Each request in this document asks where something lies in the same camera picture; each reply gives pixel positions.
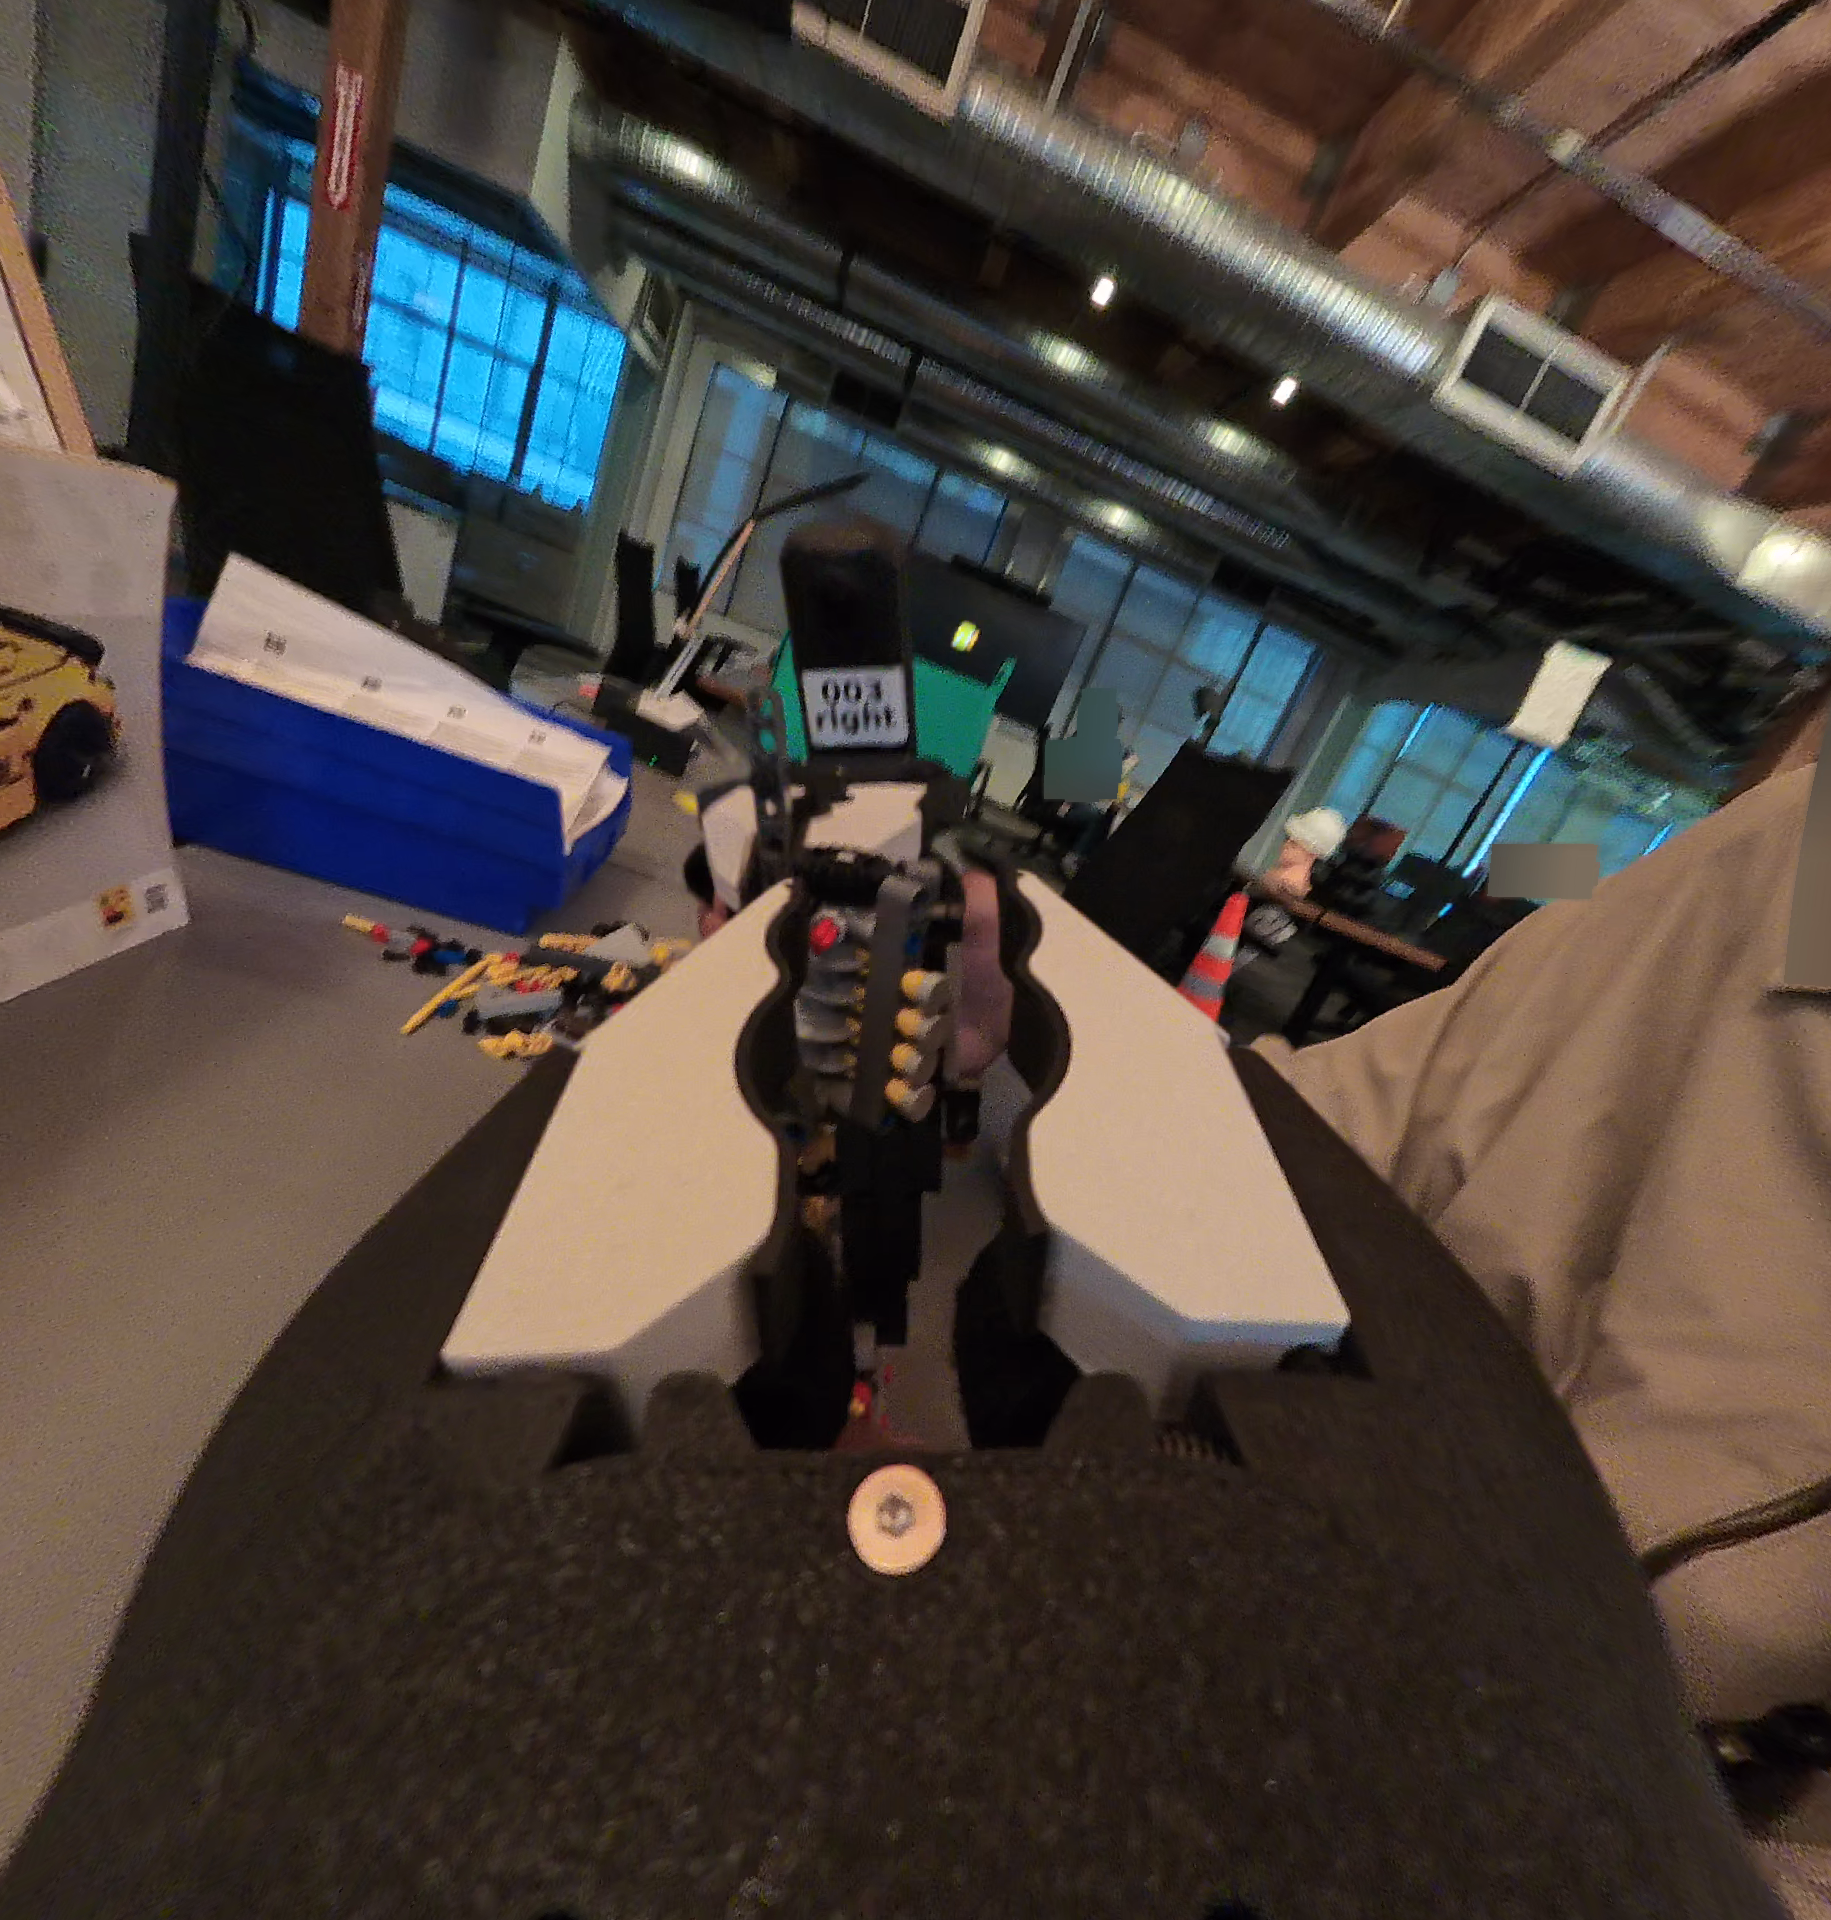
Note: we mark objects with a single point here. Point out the Lego brick instruction poster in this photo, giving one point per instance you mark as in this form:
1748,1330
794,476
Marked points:
3,302

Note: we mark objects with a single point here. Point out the white paper parts bags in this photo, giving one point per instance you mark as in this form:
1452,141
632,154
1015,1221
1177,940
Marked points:
347,657

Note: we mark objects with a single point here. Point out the white hard hat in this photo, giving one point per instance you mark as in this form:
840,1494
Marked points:
1319,829

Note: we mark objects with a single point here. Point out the yellow car instruction booklet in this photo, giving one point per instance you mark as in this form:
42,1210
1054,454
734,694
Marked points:
62,842

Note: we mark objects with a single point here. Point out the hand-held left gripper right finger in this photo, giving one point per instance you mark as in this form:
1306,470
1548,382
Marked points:
1183,1198

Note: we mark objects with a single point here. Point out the person's right hand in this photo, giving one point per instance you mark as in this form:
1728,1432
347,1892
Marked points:
984,993

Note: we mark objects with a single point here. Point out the grey desk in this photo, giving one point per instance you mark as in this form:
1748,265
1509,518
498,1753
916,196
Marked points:
181,1198

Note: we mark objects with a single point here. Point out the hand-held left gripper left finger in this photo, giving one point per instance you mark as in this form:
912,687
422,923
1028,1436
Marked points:
614,1198

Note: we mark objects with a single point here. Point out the large paned window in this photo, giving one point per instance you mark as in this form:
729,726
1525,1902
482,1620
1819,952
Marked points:
450,362

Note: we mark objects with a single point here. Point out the white air vent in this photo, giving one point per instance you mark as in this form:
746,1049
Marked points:
1531,375

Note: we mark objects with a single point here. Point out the blue storage bin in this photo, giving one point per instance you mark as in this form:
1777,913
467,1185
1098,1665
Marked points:
347,811

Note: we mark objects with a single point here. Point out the silver air duct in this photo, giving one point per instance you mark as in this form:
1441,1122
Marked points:
1232,268

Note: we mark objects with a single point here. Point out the wooden post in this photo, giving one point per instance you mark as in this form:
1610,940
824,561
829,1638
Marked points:
347,178

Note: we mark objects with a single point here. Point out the hanging white sheet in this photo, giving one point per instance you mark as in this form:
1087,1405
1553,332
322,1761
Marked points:
1553,694

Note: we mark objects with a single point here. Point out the black monitor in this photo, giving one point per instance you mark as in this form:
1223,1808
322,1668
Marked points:
1032,657

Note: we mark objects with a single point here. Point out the pile of toy brick pieces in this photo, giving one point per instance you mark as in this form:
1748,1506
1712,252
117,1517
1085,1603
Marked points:
554,982

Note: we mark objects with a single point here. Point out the orange traffic cone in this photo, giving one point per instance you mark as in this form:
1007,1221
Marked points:
1217,978

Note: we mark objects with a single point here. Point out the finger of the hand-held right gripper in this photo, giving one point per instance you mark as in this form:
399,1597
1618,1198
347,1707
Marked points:
729,842
860,819

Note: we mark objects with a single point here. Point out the black toy brick engine assembly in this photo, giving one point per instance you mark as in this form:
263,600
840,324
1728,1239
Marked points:
885,1198

